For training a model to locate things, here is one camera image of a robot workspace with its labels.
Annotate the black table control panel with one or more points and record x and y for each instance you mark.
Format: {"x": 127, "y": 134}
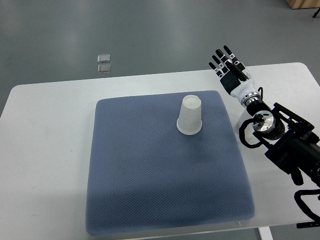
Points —
{"x": 305, "y": 225}

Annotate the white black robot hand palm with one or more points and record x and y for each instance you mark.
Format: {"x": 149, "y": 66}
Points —
{"x": 244, "y": 91}

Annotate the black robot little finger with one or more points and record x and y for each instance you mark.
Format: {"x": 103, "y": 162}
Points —
{"x": 216, "y": 70}

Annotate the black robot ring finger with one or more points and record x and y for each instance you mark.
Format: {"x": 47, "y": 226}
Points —
{"x": 218, "y": 61}

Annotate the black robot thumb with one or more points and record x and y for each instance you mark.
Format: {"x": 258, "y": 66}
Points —
{"x": 238, "y": 70}

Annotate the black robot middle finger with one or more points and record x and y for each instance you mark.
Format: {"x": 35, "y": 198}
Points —
{"x": 223, "y": 58}

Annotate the blue padded cushion mat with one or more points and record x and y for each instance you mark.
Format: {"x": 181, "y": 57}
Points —
{"x": 144, "y": 174}

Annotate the white paper cup on mat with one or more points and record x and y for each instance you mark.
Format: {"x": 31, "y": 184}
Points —
{"x": 189, "y": 121}

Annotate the upper metal floor plate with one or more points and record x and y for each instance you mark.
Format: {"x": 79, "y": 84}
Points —
{"x": 103, "y": 58}

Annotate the black tripod leg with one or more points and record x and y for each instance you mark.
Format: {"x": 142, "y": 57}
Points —
{"x": 316, "y": 13}

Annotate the brown cardboard box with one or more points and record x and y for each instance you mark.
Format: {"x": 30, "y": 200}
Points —
{"x": 303, "y": 4}

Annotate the white paper cup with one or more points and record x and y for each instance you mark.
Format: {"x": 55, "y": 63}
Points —
{"x": 241, "y": 121}
{"x": 189, "y": 121}

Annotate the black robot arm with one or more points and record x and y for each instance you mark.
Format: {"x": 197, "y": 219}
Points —
{"x": 290, "y": 141}

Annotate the white table leg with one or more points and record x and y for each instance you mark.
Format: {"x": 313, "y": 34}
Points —
{"x": 265, "y": 233}

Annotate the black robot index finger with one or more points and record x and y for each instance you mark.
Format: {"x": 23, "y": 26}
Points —
{"x": 228, "y": 51}

